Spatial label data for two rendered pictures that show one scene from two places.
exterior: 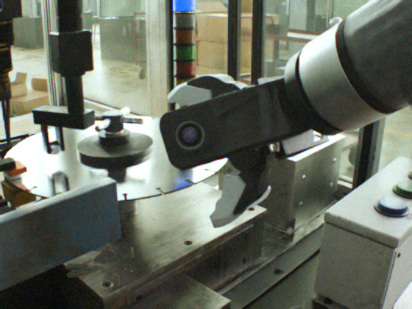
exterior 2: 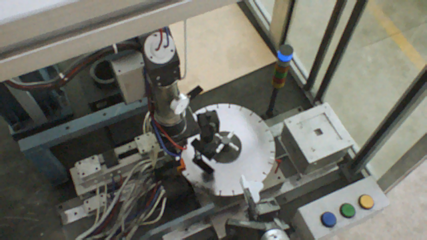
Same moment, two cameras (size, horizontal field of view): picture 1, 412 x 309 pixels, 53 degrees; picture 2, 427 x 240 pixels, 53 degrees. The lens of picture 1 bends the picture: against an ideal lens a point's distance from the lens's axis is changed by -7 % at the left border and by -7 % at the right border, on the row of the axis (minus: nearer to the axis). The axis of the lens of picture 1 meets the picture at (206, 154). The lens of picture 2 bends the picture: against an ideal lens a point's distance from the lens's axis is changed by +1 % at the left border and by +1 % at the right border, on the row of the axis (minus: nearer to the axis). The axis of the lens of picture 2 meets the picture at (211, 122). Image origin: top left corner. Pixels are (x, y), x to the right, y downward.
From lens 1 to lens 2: 1.05 m
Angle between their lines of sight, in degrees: 43
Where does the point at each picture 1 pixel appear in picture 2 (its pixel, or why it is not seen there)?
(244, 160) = not seen: hidden behind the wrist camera
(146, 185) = (229, 186)
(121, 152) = (225, 159)
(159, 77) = (279, 18)
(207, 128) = (236, 231)
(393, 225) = (319, 231)
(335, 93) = not seen: outside the picture
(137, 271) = (221, 205)
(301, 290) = (289, 214)
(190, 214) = not seen: hidden behind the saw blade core
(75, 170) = (205, 164)
